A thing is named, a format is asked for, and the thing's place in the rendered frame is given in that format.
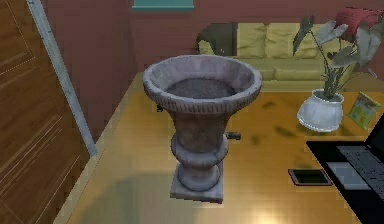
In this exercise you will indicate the black phone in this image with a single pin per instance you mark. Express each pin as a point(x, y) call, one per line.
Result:
point(310, 177)

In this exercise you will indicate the grey stone pottery urn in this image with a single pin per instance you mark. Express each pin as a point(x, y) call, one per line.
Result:
point(200, 133)

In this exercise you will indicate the green packet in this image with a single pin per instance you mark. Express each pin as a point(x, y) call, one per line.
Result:
point(363, 110)

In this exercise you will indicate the grey door frame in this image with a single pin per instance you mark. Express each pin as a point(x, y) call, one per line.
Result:
point(63, 80)

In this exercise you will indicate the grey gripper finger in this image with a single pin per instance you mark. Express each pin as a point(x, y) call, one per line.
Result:
point(160, 108)
point(234, 135)

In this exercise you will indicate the red cushion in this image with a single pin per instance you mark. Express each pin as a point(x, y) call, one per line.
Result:
point(355, 18)

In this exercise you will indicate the yellow wooden table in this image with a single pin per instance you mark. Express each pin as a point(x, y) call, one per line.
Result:
point(266, 200)

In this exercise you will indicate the yellow sofa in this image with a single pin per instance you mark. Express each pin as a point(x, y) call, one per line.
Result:
point(286, 68)

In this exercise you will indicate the house plant in white pot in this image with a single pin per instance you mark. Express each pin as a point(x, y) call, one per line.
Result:
point(320, 111)

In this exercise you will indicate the brown wooden room door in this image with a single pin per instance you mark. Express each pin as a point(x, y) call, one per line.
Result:
point(33, 116)

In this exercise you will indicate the black laptop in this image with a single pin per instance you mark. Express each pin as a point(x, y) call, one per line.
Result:
point(356, 173)

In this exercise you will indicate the teal framed picture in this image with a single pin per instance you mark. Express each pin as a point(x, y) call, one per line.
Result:
point(162, 4)

